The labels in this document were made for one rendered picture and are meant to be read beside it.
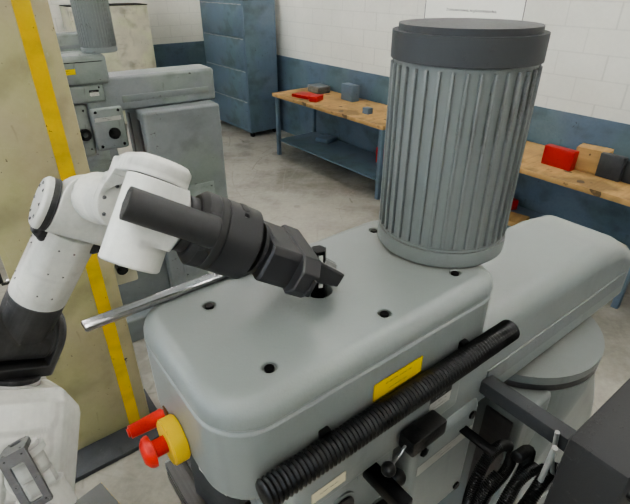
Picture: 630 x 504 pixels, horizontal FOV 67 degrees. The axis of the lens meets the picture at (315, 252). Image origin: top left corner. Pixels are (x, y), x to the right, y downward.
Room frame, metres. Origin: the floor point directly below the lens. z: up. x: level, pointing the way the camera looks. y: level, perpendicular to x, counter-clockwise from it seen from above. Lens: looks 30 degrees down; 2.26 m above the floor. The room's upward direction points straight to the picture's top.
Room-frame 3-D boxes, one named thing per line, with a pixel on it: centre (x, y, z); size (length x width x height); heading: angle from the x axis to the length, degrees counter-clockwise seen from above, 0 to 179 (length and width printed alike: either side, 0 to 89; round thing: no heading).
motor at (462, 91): (0.69, -0.20, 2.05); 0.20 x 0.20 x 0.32
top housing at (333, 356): (0.55, -0.02, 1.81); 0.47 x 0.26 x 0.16; 128
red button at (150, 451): (0.39, 0.20, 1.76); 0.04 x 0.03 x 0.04; 38
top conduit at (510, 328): (0.45, -0.12, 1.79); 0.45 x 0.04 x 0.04; 128
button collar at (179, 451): (0.40, 0.18, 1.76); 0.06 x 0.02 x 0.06; 38
